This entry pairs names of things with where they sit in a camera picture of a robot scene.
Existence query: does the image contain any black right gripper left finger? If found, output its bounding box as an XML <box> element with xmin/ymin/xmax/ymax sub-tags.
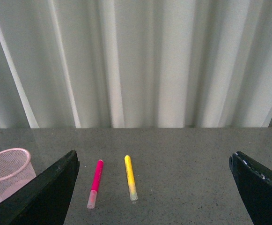
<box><xmin>0</xmin><ymin>150</ymin><xmax>80</xmax><ymax>225</ymax></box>

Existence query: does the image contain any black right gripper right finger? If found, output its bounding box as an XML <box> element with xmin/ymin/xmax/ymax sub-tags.
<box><xmin>229</xmin><ymin>151</ymin><xmax>272</xmax><ymax>225</ymax></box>

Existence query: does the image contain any pink highlighter pen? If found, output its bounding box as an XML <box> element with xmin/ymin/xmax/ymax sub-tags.
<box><xmin>87</xmin><ymin>159</ymin><xmax>104</xmax><ymax>209</ymax></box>

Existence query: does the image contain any pink mesh pen cup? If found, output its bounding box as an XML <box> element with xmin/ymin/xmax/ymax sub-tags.
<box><xmin>0</xmin><ymin>148</ymin><xmax>36</xmax><ymax>202</ymax></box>

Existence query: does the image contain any yellow highlighter pen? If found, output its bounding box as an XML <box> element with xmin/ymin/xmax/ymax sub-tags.
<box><xmin>124</xmin><ymin>155</ymin><xmax>138</xmax><ymax>201</ymax></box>

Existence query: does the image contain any white pleated curtain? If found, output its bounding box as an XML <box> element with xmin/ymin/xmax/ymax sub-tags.
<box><xmin>0</xmin><ymin>0</ymin><xmax>272</xmax><ymax>128</ymax></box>

